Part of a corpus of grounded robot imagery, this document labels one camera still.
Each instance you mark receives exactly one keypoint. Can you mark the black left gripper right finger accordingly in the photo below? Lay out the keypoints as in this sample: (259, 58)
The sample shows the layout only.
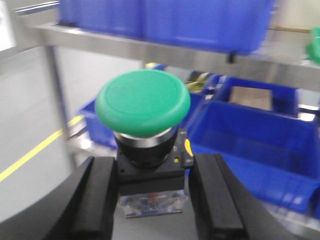
(224, 208)

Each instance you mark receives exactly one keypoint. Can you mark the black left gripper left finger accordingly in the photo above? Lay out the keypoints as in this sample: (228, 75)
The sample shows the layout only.
(92, 217)

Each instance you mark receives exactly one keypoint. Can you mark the green mushroom push button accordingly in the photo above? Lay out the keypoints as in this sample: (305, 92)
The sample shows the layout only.
(144, 109)

